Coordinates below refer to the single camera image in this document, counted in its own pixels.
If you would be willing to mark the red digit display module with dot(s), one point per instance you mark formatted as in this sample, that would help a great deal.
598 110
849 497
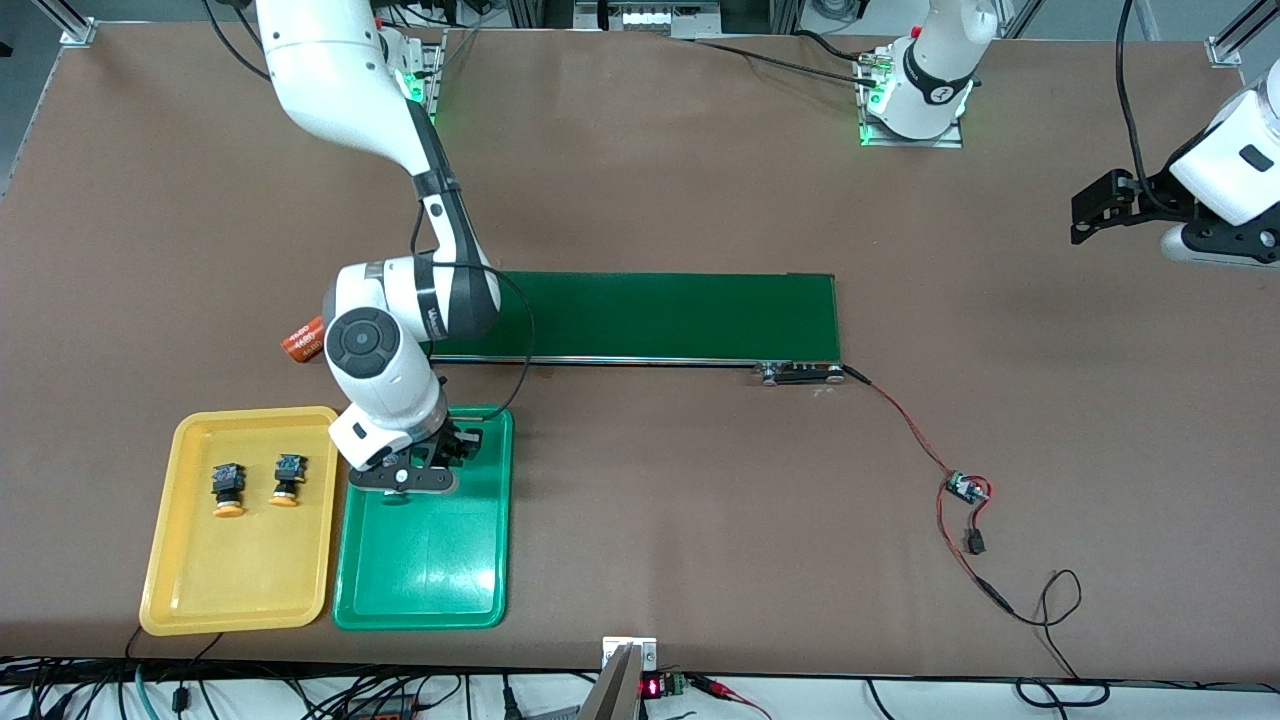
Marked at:
652 687

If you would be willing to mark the green belt conveyor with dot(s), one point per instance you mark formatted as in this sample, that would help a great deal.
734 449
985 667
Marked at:
680 315

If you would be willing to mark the small black inline connector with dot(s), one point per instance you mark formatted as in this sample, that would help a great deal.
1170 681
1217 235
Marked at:
976 544

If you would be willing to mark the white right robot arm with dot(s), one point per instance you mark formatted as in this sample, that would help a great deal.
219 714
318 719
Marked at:
380 350

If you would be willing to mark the green plastic tray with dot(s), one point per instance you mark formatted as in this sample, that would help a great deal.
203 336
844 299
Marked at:
450 560

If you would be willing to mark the red clip lead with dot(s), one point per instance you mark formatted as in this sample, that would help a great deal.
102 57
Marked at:
725 690

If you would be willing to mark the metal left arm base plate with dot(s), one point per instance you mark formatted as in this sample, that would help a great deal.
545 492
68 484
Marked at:
915 142

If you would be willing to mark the yellow push button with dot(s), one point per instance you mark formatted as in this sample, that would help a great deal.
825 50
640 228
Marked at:
285 499
228 510

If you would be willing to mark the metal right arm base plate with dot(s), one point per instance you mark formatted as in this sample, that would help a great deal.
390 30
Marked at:
436 75

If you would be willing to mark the aluminium frame profile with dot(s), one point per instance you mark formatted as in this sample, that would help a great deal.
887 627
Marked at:
78 32
1225 48

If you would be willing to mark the small circuit board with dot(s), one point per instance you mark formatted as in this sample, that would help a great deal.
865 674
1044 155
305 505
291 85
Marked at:
966 487

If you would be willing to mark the grey metal post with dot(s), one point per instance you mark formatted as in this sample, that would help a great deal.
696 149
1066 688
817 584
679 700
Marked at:
612 695

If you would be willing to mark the yellow plastic tray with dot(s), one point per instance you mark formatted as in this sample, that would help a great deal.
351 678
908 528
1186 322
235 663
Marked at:
240 580

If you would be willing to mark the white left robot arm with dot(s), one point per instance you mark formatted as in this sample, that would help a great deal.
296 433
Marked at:
935 80

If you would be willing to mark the silver metal bracket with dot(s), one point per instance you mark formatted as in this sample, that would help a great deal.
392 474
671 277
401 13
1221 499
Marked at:
645 650

